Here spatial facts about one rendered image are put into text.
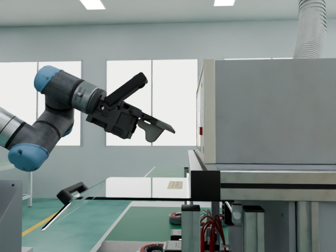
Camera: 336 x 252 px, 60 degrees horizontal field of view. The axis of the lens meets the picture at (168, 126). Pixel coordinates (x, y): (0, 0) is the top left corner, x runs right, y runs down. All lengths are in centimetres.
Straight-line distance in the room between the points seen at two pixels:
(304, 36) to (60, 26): 500
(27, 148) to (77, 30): 547
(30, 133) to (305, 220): 58
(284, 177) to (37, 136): 54
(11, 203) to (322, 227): 95
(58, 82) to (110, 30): 521
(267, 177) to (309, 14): 174
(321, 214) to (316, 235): 3
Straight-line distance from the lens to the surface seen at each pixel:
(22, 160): 73
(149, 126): 69
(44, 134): 75
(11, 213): 116
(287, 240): 52
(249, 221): 50
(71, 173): 585
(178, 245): 71
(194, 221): 49
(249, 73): 59
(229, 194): 47
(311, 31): 205
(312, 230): 51
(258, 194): 47
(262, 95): 59
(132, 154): 550
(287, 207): 50
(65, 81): 75
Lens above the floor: 117
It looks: 2 degrees up
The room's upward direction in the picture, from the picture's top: straight up
